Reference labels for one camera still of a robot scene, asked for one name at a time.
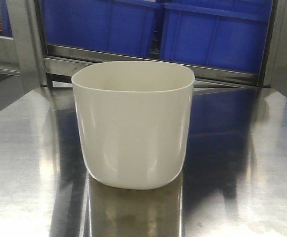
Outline blue crate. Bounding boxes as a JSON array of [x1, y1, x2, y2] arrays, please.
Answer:
[[41, 0, 162, 57], [160, 0, 272, 74]]

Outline blue crate behind right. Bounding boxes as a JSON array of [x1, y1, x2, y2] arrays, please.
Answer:
[[160, 0, 272, 74]]

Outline stainless steel shelf frame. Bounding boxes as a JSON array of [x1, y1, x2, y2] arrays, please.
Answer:
[[0, 0, 287, 95]]

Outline blue crate behind left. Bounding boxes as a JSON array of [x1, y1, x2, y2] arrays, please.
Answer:
[[41, 0, 162, 57]]

